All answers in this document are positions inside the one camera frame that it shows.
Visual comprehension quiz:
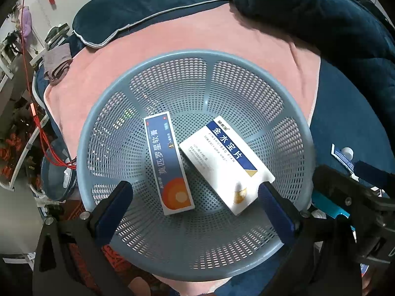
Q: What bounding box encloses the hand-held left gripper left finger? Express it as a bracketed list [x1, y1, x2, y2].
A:
[32, 180, 134, 296]

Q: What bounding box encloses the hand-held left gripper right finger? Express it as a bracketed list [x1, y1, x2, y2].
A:
[257, 181, 363, 296]

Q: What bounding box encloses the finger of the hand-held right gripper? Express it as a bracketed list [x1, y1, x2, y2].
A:
[312, 164, 383, 219]

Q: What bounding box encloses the blue ointment box orange circle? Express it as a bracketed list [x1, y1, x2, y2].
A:
[143, 111, 196, 216]

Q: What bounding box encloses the white and blue medicine box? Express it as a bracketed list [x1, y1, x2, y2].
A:
[179, 115, 276, 216]

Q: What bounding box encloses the blue plastic mesh basket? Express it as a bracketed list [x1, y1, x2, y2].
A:
[77, 49, 315, 284]

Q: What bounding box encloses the blue and white sachet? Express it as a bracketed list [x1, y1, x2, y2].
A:
[331, 143, 360, 181]

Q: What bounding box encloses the dark blue plush blanket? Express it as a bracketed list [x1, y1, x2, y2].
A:
[32, 32, 395, 296]

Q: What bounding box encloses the pink towel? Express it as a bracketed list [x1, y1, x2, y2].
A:
[43, 0, 321, 296]

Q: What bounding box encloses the grey cloth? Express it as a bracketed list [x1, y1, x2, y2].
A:
[42, 44, 73, 86]

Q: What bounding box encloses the dark blue fleece cloth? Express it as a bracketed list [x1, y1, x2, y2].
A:
[231, 0, 395, 105]

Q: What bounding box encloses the dark blue pillow white piping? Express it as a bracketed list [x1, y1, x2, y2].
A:
[72, 0, 247, 49]

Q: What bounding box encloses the purple garment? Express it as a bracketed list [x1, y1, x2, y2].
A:
[19, 6, 33, 37]

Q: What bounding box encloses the red cable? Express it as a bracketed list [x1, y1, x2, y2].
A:
[20, 0, 78, 171]

